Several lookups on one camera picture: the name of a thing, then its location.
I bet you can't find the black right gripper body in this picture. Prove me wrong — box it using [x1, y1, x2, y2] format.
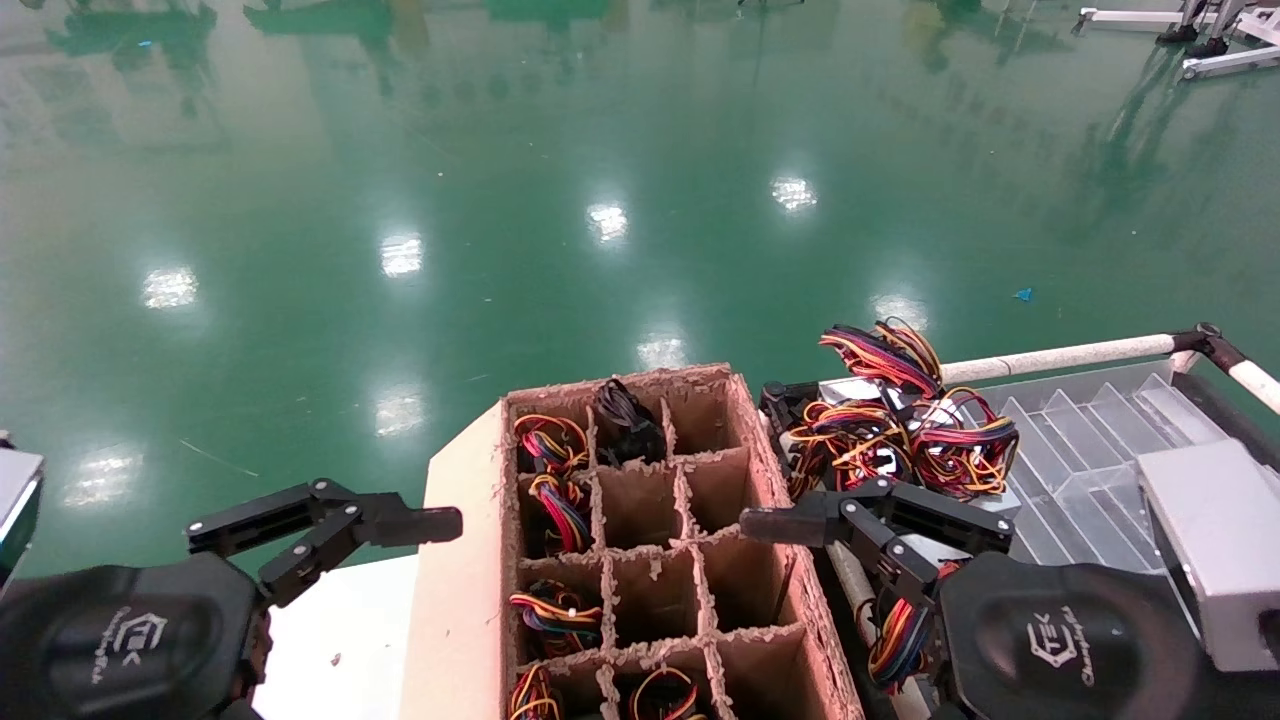
[938, 552, 1217, 720]

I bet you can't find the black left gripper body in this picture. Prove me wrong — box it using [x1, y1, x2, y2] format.
[0, 553, 273, 720]

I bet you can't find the power supply with coloured wires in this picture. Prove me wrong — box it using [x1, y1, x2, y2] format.
[818, 316, 946, 406]
[525, 472, 596, 556]
[508, 580, 604, 659]
[513, 413, 591, 473]
[628, 666, 706, 720]
[905, 386, 1023, 521]
[865, 595, 946, 693]
[508, 662, 563, 720]

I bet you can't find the white rack pipe beside box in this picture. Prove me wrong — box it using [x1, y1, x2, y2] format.
[825, 540, 936, 720]

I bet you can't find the brown cardboard divider box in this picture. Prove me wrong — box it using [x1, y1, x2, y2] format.
[400, 362, 866, 720]

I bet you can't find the clear stepped plastic tray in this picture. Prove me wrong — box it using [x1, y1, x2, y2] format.
[975, 360, 1231, 601]

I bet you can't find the long white rack pipe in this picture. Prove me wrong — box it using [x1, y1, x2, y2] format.
[940, 333, 1201, 386]

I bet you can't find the short white rack pipe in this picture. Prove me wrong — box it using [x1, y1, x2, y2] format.
[1228, 358, 1280, 416]

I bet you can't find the black pipe joint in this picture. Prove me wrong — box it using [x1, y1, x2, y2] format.
[1170, 322, 1249, 373]

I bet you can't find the pile of coloured wire bundles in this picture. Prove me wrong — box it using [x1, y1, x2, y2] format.
[783, 398, 916, 501]

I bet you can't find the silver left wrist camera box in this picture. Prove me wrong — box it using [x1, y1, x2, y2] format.
[0, 448, 46, 586]

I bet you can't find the power supply with black cables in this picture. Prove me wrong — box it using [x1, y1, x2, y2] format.
[592, 378, 669, 469]

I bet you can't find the white metal frame base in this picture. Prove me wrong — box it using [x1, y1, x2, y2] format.
[1073, 0, 1280, 81]

